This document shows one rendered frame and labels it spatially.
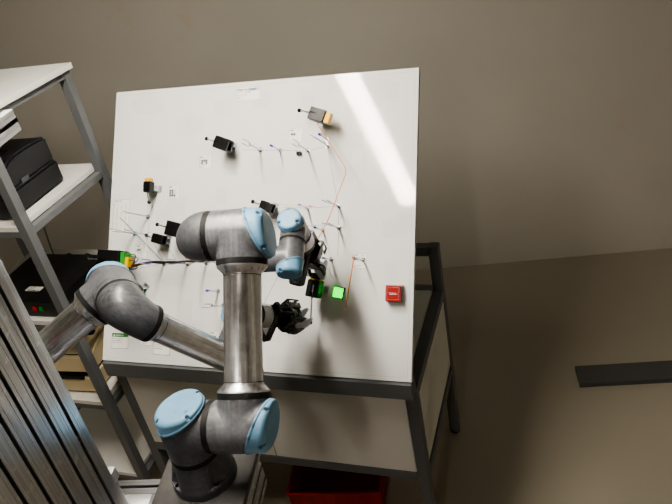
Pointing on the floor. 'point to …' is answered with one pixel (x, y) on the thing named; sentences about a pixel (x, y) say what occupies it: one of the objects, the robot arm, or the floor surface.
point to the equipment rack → (113, 426)
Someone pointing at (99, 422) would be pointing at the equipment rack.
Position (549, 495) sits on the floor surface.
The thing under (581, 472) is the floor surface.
